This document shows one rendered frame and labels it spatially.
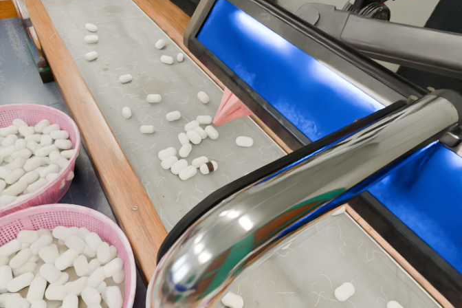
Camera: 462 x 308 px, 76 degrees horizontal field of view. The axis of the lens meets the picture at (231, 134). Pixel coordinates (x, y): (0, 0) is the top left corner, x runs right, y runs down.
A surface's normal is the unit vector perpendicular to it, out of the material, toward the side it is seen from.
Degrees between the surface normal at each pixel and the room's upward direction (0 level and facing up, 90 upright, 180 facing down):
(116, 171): 0
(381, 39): 49
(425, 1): 90
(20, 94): 0
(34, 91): 0
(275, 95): 58
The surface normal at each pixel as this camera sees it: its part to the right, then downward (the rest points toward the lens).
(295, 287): 0.11, -0.71
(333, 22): -0.41, -0.11
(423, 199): -0.63, -0.11
